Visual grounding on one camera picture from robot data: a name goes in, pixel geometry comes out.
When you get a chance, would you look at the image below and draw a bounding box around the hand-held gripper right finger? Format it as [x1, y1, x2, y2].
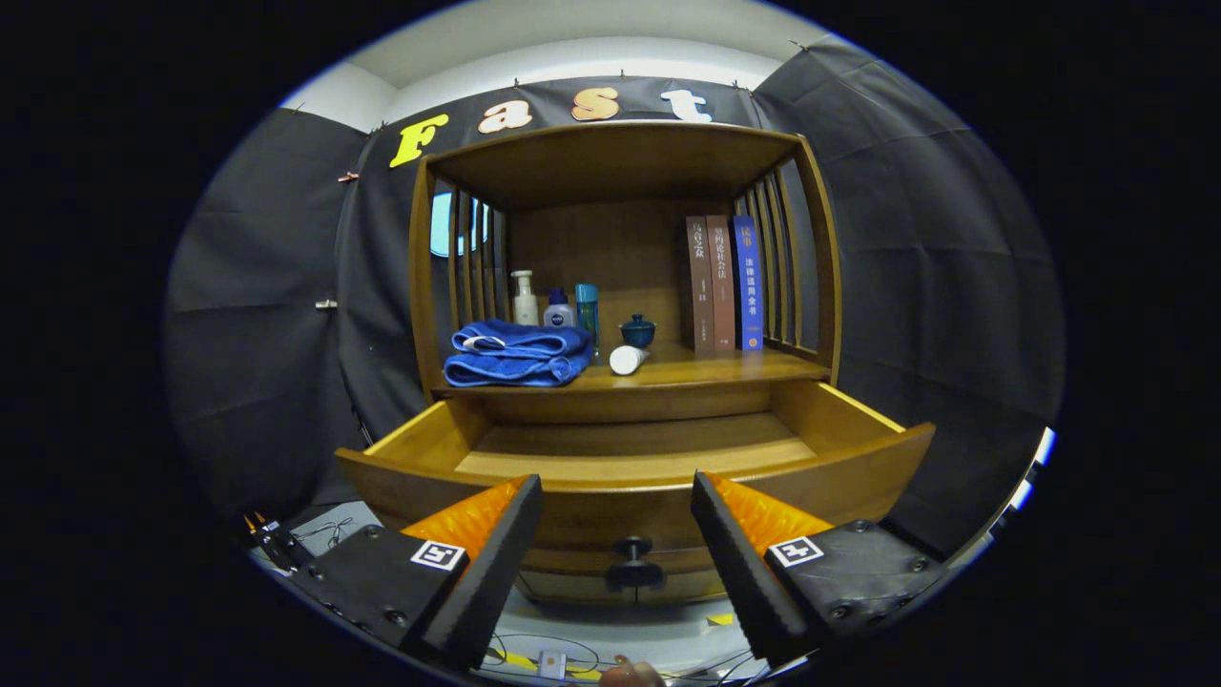
[691, 469, 947, 667]

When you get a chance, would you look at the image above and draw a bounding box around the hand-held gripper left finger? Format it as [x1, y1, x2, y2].
[286, 474, 545, 672]

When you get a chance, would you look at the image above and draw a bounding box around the wooden drawer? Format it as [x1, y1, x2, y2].
[334, 380, 938, 605]

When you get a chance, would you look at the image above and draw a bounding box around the wooden countertop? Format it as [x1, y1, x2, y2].
[434, 342, 831, 400]

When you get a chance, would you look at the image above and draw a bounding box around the wooden cabinet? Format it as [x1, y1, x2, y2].
[408, 120, 844, 612]

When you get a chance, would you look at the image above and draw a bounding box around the folded blue towel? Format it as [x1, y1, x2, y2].
[443, 319, 595, 388]

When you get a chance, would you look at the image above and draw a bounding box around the black floor device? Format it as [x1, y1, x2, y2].
[243, 513, 316, 573]

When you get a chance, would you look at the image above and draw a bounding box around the white pump bottle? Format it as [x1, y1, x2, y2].
[510, 270, 540, 327]

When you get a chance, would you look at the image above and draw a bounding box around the teal slim bottle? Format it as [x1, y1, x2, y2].
[574, 283, 601, 359]

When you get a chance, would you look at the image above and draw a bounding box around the blue book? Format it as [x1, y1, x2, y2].
[732, 215, 765, 352]

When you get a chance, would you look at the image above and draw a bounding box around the reddish brown book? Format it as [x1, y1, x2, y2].
[706, 215, 737, 355]

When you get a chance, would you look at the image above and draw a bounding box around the dark brown book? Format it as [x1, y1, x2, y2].
[686, 216, 715, 360]

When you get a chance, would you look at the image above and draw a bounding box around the black backdrop cloth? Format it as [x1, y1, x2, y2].
[162, 36, 1065, 564]

